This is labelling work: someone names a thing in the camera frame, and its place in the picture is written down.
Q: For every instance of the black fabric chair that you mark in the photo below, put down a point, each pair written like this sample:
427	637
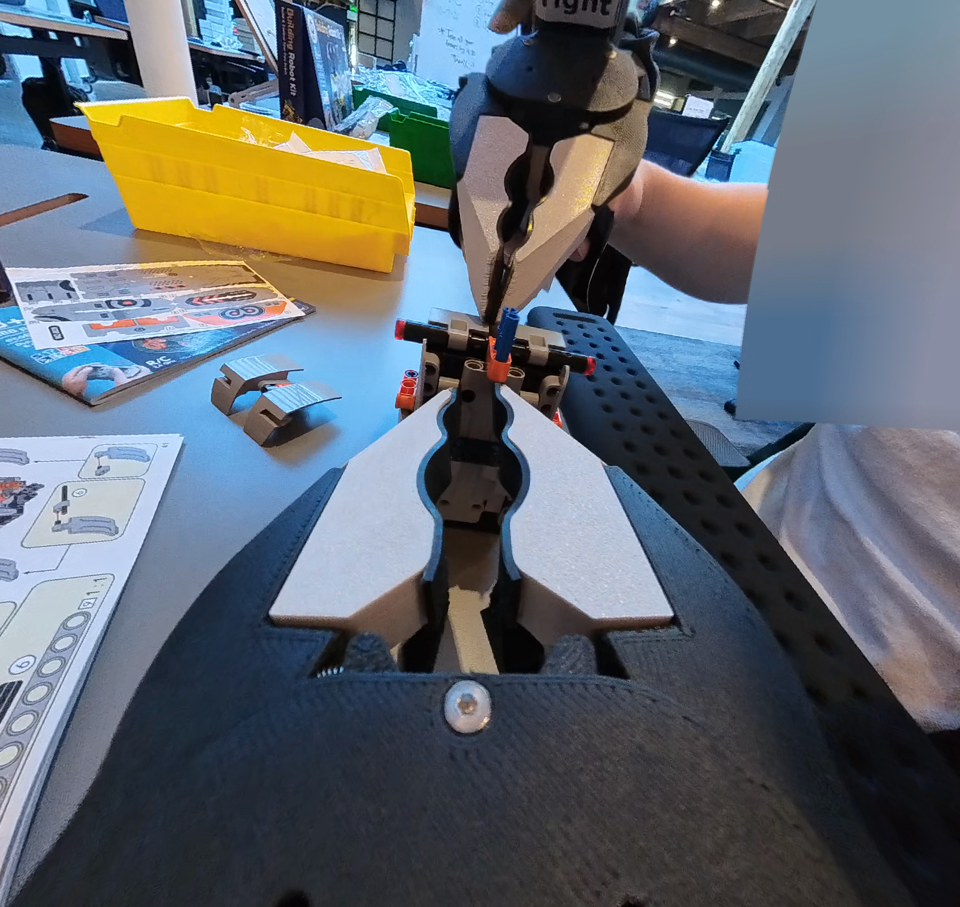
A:
686	142

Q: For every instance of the blue robot kit box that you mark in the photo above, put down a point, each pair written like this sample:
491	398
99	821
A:
300	60

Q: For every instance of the person's right forearm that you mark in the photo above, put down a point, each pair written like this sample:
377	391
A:
705	232

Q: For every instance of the white instruction booklet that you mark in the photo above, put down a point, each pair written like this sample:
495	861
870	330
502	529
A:
75	547

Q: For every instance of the blue connector pin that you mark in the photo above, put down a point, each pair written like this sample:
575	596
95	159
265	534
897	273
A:
507	329

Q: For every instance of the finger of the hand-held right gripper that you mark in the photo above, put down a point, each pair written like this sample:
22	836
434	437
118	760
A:
577	202
483	187

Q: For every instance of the grey curved panel assembly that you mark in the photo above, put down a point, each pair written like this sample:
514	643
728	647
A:
288	405

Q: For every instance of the green plastic bin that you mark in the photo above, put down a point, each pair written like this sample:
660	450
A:
424	146

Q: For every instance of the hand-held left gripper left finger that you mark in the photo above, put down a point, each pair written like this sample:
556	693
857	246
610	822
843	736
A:
359	547

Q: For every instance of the person's right hand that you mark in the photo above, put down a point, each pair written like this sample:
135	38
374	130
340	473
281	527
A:
630	202

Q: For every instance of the whiteboard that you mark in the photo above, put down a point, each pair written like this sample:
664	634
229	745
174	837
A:
457	30

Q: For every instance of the blue booklet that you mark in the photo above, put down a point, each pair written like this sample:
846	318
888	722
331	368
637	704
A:
113	379

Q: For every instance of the clear plastic bag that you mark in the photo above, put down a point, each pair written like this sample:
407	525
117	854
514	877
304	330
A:
330	157

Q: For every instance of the yellow plastic bin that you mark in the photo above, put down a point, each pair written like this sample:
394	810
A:
262	202

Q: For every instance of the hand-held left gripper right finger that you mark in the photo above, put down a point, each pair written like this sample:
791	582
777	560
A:
585	547

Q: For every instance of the grey brick robot model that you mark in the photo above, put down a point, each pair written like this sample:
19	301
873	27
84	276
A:
540	341

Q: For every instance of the person's white shirt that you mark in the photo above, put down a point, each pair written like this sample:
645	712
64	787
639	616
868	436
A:
862	547

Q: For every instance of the black perforated chair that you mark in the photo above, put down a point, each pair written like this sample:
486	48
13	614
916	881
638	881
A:
675	435

